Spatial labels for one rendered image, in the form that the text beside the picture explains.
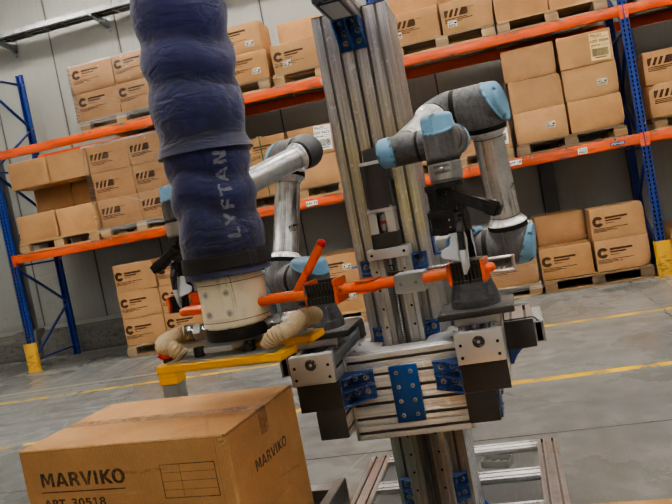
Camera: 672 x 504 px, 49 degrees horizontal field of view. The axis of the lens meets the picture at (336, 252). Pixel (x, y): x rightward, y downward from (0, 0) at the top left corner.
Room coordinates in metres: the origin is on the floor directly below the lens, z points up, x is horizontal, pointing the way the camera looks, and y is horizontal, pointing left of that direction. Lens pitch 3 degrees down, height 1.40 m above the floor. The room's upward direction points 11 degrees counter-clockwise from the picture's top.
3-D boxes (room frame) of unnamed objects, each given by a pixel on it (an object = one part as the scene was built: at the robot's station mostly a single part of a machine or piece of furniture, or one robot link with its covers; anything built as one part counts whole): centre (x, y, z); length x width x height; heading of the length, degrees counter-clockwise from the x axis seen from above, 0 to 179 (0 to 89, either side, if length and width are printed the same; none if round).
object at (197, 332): (1.88, 0.28, 1.15); 0.34 x 0.25 x 0.06; 70
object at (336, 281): (1.79, 0.04, 1.21); 0.10 x 0.08 x 0.06; 160
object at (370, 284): (1.92, 0.05, 1.21); 0.93 x 0.30 x 0.04; 70
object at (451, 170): (1.68, -0.27, 1.44); 0.08 x 0.08 x 0.05
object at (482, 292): (2.25, -0.39, 1.09); 0.15 x 0.15 x 0.10
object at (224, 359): (1.79, 0.31, 1.11); 0.34 x 0.10 x 0.05; 70
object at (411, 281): (1.72, -0.16, 1.21); 0.07 x 0.07 x 0.04; 70
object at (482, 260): (1.67, -0.28, 1.21); 0.08 x 0.07 x 0.05; 70
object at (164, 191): (2.22, 0.44, 1.51); 0.09 x 0.08 x 0.11; 133
